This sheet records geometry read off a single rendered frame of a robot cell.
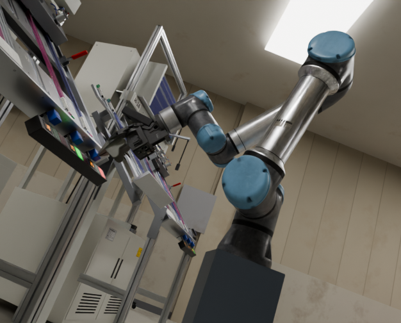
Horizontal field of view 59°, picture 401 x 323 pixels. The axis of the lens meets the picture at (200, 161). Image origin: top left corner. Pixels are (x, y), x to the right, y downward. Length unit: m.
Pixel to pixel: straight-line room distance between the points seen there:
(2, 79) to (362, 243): 5.17
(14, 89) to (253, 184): 0.57
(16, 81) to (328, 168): 5.01
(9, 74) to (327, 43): 0.75
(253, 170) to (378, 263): 4.91
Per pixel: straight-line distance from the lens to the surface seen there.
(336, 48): 1.00
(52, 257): 1.19
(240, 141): 1.07
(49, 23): 1.46
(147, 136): 1.04
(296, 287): 5.07
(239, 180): 0.83
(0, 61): 0.83
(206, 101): 1.03
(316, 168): 5.45
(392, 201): 5.96
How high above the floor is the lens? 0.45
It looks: 19 degrees up
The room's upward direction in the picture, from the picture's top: 21 degrees clockwise
